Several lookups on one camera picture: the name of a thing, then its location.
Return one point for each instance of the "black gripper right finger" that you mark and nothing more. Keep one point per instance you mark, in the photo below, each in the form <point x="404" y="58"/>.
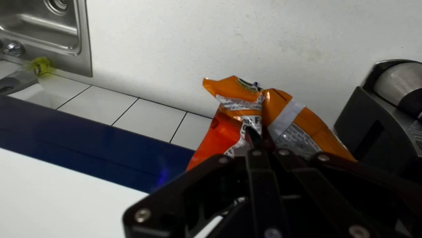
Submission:
<point x="351" y="189"/>

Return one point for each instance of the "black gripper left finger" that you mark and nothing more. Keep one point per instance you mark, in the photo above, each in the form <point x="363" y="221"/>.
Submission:
<point x="193" y="193"/>

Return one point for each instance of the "orange snack packet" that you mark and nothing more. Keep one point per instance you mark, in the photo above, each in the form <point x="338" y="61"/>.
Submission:
<point x="228" y="93"/>

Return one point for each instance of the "steel coffee carafe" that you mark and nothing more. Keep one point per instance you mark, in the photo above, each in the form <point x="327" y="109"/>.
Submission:
<point x="402" y="81"/>

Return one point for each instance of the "stainless steel sink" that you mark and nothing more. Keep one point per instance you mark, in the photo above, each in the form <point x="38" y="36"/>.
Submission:
<point x="40" y="27"/>

